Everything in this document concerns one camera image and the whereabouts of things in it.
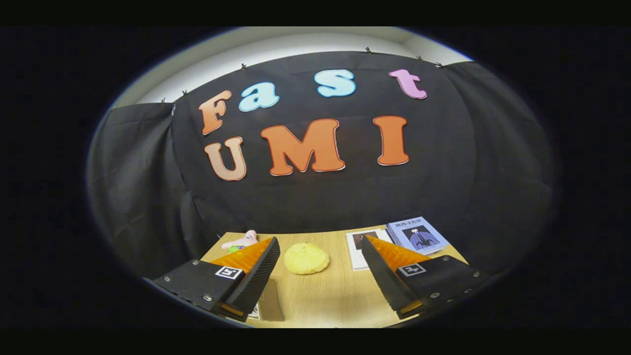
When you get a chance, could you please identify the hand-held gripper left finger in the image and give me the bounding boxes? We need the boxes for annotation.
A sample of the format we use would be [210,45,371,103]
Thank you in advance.
[154,237,280,322]

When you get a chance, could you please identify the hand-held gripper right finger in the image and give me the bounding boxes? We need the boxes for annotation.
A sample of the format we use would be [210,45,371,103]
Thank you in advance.
[361,235,489,319]

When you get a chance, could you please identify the yellow plush toy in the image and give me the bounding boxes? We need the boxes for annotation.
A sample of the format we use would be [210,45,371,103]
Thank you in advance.
[284,242,330,275]

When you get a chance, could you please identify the pink and green plush toy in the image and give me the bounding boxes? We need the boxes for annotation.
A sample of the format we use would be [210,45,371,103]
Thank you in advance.
[221,230,258,252]

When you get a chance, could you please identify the white book with dark picture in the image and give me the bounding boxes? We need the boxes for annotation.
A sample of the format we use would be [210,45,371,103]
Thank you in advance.
[346,229,395,272]

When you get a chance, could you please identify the blue book with figure print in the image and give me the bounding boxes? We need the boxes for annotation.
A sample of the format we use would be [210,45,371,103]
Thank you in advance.
[386,216,450,255]

